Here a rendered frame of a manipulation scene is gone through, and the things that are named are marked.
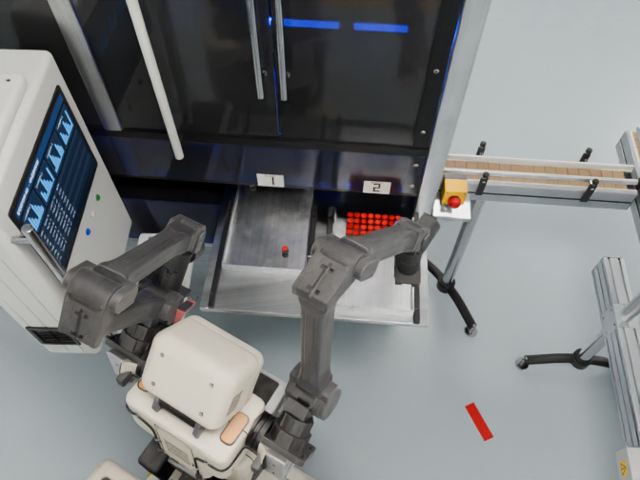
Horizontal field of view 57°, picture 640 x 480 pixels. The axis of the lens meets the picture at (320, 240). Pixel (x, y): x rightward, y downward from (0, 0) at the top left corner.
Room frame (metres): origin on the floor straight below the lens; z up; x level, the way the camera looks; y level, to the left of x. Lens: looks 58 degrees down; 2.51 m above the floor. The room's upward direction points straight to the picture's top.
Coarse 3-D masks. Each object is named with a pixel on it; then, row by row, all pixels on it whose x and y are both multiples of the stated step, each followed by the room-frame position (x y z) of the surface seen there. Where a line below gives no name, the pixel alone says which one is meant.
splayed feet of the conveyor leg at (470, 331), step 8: (432, 264) 1.38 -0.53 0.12; (432, 272) 1.34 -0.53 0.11; (440, 272) 1.33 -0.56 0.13; (440, 280) 1.28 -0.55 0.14; (440, 288) 1.25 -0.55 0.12; (448, 288) 1.25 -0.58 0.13; (456, 296) 1.21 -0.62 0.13; (456, 304) 1.18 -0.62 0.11; (464, 304) 1.18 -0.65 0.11; (464, 312) 1.14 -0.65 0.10; (464, 320) 1.11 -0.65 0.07; (472, 320) 1.11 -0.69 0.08; (472, 328) 1.08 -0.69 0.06; (472, 336) 1.06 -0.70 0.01
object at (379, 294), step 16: (336, 224) 1.09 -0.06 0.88; (384, 272) 0.91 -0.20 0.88; (352, 288) 0.85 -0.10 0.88; (368, 288) 0.85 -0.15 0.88; (384, 288) 0.85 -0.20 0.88; (400, 288) 0.85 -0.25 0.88; (336, 304) 0.78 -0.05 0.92; (352, 304) 0.80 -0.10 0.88; (368, 304) 0.80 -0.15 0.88; (384, 304) 0.80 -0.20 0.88; (400, 304) 0.80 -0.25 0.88
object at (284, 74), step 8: (280, 0) 1.10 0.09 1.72; (280, 8) 1.10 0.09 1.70; (280, 16) 1.10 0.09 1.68; (280, 24) 1.10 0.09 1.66; (280, 32) 1.10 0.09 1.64; (280, 40) 1.10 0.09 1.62; (280, 48) 1.10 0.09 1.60; (280, 56) 1.10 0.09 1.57; (280, 64) 1.10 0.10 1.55; (280, 72) 1.10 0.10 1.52; (288, 72) 1.16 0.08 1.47; (280, 80) 1.10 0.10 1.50; (280, 88) 1.10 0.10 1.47; (280, 96) 1.11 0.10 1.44
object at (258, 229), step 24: (240, 192) 1.22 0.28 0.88; (264, 192) 1.22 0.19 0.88; (288, 192) 1.22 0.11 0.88; (312, 192) 1.21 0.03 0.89; (240, 216) 1.12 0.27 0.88; (264, 216) 1.12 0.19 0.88; (288, 216) 1.12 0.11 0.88; (240, 240) 1.03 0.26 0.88; (264, 240) 1.03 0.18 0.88; (288, 240) 1.03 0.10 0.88; (240, 264) 0.94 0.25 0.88; (264, 264) 0.94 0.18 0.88; (288, 264) 0.94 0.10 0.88
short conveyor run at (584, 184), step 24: (480, 144) 1.35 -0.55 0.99; (456, 168) 1.29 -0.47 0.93; (480, 168) 1.29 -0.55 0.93; (504, 168) 1.29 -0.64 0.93; (528, 168) 1.29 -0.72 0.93; (552, 168) 1.30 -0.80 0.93; (576, 168) 1.29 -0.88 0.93; (600, 168) 1.28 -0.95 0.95; (624, 168) 1.27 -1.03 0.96; (480, 192) 1.21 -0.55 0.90; (504, 192) 1.21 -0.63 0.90; (528, 192) 1.21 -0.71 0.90; (552, 192) 1.20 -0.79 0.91; (576, 192) 1.20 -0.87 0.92; (600, 192) 1.19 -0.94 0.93; (624, 192) 1.19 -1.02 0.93
